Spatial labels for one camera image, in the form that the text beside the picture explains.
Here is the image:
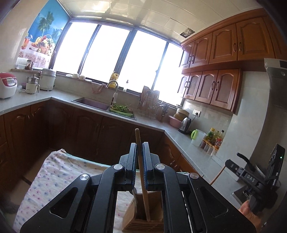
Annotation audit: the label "wooden patterned chopstick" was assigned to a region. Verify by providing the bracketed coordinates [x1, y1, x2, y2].
[135, 128, 151, 222]

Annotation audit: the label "kitchen sink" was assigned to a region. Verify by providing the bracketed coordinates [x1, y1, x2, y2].
[72, 98, 110, 111]

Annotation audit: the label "kitchen faucet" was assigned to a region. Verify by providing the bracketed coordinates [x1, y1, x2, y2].
[105, 80, 119, 106]

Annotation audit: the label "person's right hand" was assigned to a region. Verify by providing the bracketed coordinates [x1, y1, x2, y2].
[238, 201, 262, 232]

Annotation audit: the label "gas stove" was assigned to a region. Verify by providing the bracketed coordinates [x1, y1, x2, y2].
[232, 186, 251, 205]

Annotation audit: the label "black wok with lid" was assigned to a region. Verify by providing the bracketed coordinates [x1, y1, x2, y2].
[236, 152, 267, 178]

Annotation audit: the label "floral white tablecloth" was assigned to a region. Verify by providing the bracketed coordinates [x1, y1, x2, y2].
[13, 151, 122, 232]

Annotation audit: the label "wooden utensil holder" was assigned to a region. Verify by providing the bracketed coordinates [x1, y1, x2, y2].
[122, 191, 164, 232]

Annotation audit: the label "range hood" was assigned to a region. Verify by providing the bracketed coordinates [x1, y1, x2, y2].
[251, 58, 286, 164]

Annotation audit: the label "condiment bottles rack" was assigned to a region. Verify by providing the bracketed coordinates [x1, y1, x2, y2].
[200, 128, 225, 156]

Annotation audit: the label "steel electric kettle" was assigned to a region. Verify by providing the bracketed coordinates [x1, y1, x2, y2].
[178, 117, 192, 134]

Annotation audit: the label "lower wooden cabinets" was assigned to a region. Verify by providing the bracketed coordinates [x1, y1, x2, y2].
[1, 100, 195, 193]

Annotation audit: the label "wooden cabinets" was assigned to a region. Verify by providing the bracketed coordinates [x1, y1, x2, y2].
[1, 100, 195, 193]
[180, 8, 286, 113]

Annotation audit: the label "green vegetable basket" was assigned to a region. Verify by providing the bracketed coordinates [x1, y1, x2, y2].
[109, 104, 133, 117]

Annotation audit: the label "pink basin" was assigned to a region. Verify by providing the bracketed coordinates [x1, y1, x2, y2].
[169, 116, 182, 129]

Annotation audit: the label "dish drying rack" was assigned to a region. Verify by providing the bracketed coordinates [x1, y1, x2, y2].
[138, 86, 169, 122]

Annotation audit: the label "yellow detergent bottle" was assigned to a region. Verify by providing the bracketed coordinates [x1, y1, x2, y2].
[109, 71, 119, 88]

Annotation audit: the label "large white rice cooker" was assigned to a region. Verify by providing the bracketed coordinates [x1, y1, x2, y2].
[38, 68, 56, 91]

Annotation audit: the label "small white electric pot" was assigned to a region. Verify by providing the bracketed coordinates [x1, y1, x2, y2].
[25, 74, 40, 94]

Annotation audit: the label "upper wooden cabinets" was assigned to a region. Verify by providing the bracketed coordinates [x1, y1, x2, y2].
[180, 8, 286, 113]

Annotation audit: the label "red white rice cooker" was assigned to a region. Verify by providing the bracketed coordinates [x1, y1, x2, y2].
[0, 72, 18, 99]

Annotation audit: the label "tropical fruit poster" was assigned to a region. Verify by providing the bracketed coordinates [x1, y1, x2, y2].
[18, 1, 70, 69]

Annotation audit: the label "green handled white pitcher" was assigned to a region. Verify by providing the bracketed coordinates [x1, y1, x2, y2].
[191, 129, 206, 147]

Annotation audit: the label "wall power outlet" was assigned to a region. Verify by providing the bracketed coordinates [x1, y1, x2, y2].
[192, 109, 201, 117]

